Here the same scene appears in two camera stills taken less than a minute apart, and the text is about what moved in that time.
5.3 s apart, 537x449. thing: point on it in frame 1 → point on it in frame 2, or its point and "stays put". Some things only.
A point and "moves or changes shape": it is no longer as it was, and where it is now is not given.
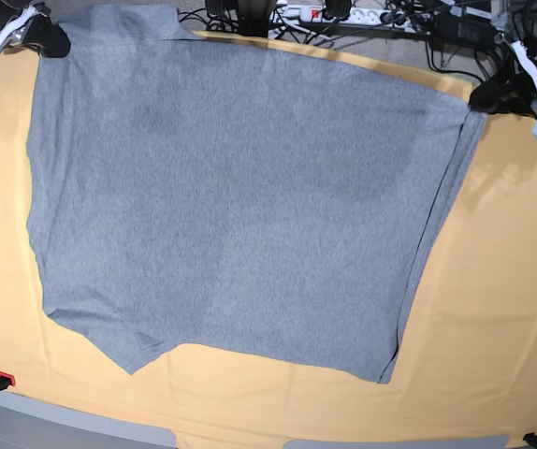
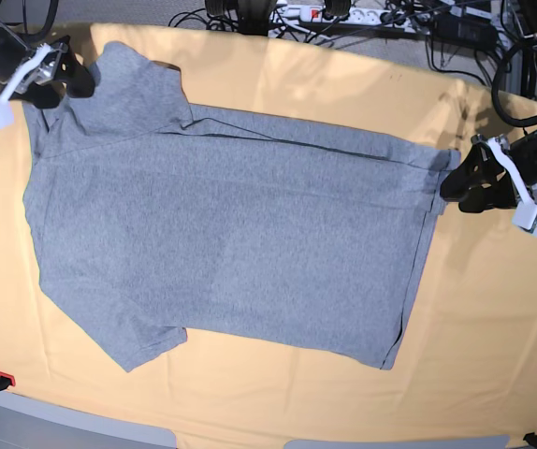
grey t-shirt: (235, 197) moves or changes shape
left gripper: (50, 38) → (41, 66)
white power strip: (410, 21) stays put
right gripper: (510, 91) → (480, 182)
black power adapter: (451, 29) stays put
